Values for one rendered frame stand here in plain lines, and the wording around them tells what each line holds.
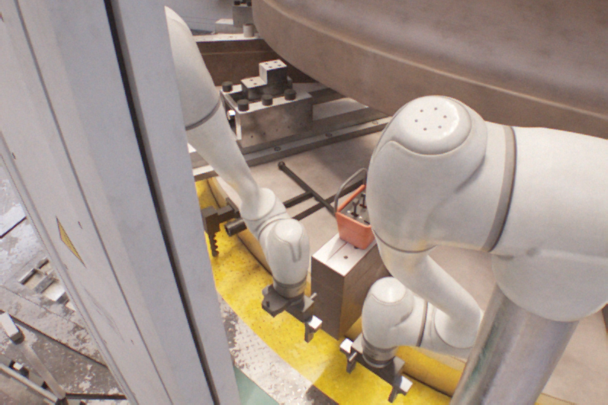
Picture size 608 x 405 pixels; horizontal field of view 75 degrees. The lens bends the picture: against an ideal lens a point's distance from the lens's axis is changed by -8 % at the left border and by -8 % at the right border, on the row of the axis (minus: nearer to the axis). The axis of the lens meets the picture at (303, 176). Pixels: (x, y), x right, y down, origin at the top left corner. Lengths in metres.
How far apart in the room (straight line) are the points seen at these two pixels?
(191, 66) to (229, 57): 2.74
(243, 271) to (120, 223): 2.09
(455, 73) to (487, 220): 1.33
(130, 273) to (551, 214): 0.34
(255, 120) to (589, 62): 1.57
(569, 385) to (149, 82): 1.77
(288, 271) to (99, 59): 0.88
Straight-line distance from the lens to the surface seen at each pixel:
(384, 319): 0.91
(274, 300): 1.15
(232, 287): 2.28
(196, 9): 5.99
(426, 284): 0.69
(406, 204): 0.41
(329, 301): 1.56
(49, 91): 0.26
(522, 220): 0.42
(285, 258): 1.02
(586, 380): 1.90
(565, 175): 0.42
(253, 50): 3.40
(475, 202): 0.41
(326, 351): 2.04
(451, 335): 0.90
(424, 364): 1.92
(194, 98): 0.71
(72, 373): 2.22
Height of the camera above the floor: 1.75
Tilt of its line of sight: 37 degrees down
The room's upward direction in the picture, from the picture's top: straight up
